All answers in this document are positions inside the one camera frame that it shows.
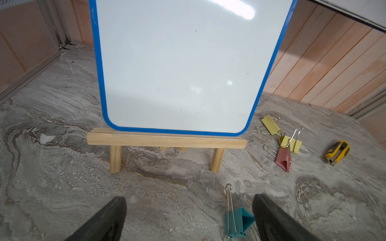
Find pink binder clip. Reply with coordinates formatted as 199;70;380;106
263;144;292;172

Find yellow binder clip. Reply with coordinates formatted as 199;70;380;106
278;125;304;154
255;114;285;136

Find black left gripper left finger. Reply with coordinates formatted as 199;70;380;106
66;196;127;241

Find wooden easel stand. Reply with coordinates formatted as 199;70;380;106
86;128;248;174

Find yellow black utility knife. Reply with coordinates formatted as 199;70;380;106
325;140;350;166

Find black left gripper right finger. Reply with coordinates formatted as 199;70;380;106
252;193;318;241

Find blue framed whiteboard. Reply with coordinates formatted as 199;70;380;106
89;1;297;137

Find blue teal clip pair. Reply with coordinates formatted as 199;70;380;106
224;183;255;240

